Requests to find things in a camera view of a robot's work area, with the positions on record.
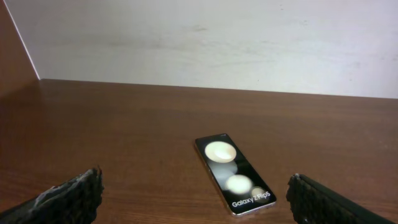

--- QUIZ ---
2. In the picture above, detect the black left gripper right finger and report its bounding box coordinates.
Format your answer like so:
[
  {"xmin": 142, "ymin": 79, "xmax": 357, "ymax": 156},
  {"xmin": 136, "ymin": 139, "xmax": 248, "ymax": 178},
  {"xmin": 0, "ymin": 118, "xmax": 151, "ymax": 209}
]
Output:
[{"xmin": 286, "ymin": 174, "xmax": 393, "ymax": 224}]

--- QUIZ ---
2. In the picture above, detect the black Galaxy flip phone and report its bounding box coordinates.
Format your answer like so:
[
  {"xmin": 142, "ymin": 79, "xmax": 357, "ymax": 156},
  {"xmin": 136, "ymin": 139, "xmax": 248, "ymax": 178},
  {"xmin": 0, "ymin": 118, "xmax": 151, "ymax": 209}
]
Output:
[{"xmin": 195, "ymin": 133, "xmax": 277, "ymax": 216}]

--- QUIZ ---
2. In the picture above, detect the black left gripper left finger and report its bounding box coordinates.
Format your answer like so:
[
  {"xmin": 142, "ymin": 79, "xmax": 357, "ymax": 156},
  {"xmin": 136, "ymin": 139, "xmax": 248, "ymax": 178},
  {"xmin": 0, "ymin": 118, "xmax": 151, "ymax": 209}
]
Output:
[{"xmin": 1, "ymin": 167, "xmax": 104, "ymax": 224}]

